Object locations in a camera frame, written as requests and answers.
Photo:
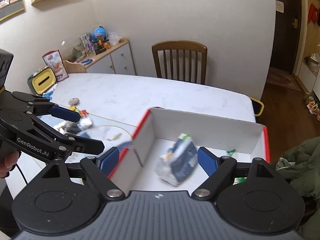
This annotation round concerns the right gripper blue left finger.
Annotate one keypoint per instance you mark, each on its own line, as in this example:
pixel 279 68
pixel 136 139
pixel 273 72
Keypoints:
pixel 97 170

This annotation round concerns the black yellow trash bin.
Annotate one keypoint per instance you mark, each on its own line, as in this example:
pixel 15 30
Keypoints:
pixel 258 107

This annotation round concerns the yellow green tissue box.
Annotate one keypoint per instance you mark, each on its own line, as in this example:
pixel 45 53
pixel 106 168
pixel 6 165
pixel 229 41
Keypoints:
pixel 41 80

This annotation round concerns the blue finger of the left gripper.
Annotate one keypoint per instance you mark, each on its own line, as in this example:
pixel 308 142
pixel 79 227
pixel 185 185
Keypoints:
pixel 65 114
pixel 86 145

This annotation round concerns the red white snack bag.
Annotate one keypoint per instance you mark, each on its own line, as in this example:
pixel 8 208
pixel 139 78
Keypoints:
pixel 54 61

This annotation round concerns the red dragon toy figure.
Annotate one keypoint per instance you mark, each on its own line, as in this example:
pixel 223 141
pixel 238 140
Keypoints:
pixel 84 113

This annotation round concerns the blue globe toy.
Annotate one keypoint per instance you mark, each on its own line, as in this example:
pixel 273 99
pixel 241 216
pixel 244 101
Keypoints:
pixel 99 32

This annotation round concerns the white wooden cabinet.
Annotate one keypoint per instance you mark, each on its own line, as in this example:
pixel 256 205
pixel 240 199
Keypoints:
pixel 116 60

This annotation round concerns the person's left hand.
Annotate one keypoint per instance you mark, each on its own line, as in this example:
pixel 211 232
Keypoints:
pixel 9 163

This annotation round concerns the green cartoon plush keychain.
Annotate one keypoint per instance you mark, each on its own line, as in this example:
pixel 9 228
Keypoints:
pixel 237 179

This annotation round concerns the white beads plastic bag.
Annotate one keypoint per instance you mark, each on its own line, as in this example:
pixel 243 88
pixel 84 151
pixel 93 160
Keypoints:
pixel 84 123

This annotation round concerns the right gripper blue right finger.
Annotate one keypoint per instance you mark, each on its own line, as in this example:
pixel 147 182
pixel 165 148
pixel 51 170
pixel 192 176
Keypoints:
pixel 219 171

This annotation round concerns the blue patterned table mat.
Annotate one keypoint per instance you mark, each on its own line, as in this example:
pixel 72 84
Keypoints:
pixel 21 127

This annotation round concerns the olive green jacket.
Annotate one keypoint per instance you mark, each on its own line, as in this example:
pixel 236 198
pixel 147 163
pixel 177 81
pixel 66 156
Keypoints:
pixel 300 166

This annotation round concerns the white wardrobe cabinet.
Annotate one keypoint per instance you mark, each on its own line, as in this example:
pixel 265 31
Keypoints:
pixel 306 70

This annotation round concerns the blue rubber glove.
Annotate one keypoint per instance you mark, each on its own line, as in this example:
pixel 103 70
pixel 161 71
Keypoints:
pixel 48 94

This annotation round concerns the red white cardboard box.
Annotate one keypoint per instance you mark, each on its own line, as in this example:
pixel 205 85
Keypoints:
pixel 160 128

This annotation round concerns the black beads plastic bag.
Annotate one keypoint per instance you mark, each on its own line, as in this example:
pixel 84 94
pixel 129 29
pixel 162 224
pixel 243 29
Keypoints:
pixel 71 127

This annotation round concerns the small wooden child chair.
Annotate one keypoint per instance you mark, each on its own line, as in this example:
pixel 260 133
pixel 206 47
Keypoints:
pixel 74 67

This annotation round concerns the brown wooden chair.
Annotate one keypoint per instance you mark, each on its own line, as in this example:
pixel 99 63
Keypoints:
pixel 181 60

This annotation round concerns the blue white tissue pack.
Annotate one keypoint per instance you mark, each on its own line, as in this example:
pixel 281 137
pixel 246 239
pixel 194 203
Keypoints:
pixel 178 162

